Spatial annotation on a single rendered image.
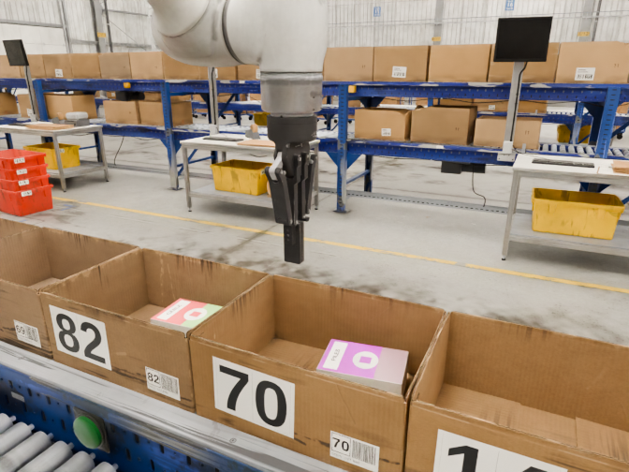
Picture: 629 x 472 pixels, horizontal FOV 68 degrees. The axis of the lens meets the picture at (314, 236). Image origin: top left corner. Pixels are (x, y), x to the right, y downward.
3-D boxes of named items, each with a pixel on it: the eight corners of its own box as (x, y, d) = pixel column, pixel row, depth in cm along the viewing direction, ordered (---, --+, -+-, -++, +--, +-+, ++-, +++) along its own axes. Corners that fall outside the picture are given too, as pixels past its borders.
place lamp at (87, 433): (74, 444, 94) (67, 415, 92) (80, 439, 96) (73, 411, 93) (98, 455, 92) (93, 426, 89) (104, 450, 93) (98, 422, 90)
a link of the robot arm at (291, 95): (332, 72, 69) (332, 113, 71) (279, 71, 73) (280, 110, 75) (304, 73, 62) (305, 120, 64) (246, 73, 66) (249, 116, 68)
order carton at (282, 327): (194, 414, 87) (185, 334, 82) (273, 338, 112) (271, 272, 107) (400, 493, 71) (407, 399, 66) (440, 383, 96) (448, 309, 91)
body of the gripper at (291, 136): (300, 117, 64) (301, 184, 68) (327, 111, 71) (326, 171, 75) (254, 114, 67) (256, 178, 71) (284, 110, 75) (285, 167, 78)
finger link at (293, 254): (301, 222, 75) (299, 224, 74) (301, 262, 77) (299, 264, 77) (285, 219, 76) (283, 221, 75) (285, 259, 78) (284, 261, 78)
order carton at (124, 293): (51, 361, 103) (36, 291, 98) (149, 304, 128) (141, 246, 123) (194, 414, 87) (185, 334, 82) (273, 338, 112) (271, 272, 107)
